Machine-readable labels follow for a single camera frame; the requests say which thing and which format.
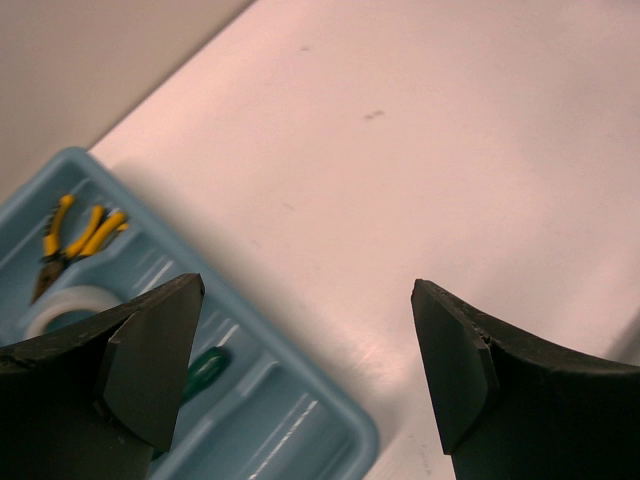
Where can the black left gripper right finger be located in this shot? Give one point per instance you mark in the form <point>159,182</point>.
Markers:
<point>511,405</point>

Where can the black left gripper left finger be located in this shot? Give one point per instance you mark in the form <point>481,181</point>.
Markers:
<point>95,399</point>

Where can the white tape roll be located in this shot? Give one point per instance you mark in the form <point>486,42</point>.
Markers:
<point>77,298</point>

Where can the green handled screwdriver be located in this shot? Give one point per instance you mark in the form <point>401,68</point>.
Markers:
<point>204,371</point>

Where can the large yellow needle-nose pliers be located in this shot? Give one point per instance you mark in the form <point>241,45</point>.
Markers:
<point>57,258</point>

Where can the small yellow needle-nose pliers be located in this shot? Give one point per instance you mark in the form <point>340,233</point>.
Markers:
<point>102,226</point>

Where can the blue plastic organizer tray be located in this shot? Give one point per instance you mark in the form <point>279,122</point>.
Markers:
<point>273,414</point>

